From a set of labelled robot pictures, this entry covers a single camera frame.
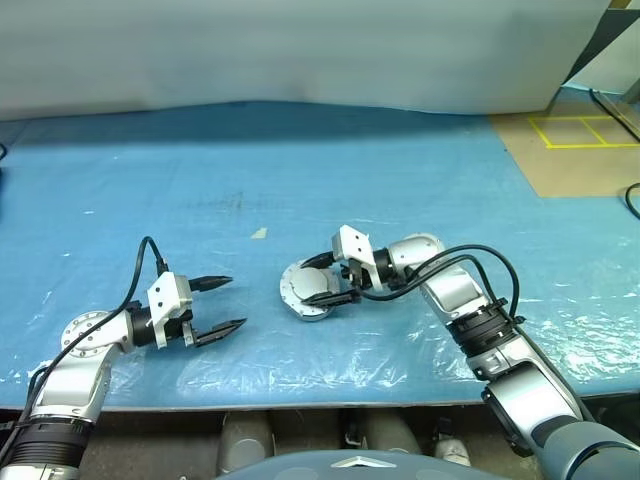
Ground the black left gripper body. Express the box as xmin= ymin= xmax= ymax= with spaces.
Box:
xmin=164 ymin=308 xmax=201 ymax=349

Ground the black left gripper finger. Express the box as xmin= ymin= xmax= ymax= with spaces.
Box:
xmin=188 ymin=274 xmax=234 ymax=294
xmin=192 ymin=317 xmax=249 ymax=348

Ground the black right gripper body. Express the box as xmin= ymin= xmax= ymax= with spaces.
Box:
xmin=341 ymin=257 xmax=374 ymax=305

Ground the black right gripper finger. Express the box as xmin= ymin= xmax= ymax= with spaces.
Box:
xmin=298 ymin=251 xmax=335 ymax=274
xmin=299 ymin=289 xmax=362 ymax=307

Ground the round grey metal disc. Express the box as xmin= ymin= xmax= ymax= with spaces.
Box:
xmin=279 ymin=259 xmax=346 ymax=314

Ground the grey rounded shell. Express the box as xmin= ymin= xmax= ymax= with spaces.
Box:
xmin=218 ymin=410 xmax=275 ymax=475
xmin=359 ymin=409 xmax=422 ymax=455

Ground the grey-blue robot torso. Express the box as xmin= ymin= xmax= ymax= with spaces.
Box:
xmin=214 ymin=448 xmax=514 ymax=480

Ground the white rounded shell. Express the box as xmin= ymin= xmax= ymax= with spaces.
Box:
xmin=433 ymin=434 xmax=472 ymax=469

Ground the white backdrop sheet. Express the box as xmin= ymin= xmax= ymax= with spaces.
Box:
xmin=0 ymin=0 xmax=614 ymax=124

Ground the brown board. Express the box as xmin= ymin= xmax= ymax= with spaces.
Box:
xmin=488 ymin=112 xmax=640 ymax=199

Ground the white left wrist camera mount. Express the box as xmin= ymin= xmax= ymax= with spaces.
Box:
xmin=146 ymin=272 xmax=195 ymax=350

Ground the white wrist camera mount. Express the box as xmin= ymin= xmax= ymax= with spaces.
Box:
xmin=331 ymin=224 xmax=377 ymax=291
xmin=146 ymin=272 xmax=195 ymax=350

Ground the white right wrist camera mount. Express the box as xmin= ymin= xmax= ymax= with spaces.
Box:
xmin=331 ymin=224 xmax=377 ymax=291

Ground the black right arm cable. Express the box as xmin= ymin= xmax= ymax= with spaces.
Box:
xmin=402 ymin=253 xmax=506 ymax=314
xmin=359 ymin=243 xmax=522 ymax=326

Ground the black looped cable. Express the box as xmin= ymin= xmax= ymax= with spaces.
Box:
xmin=623 ymin=182 xmax=640 ymax=220

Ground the black cable on board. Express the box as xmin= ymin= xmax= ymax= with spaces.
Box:
xmin=588 ymin=88 xmax=640 ymax=144

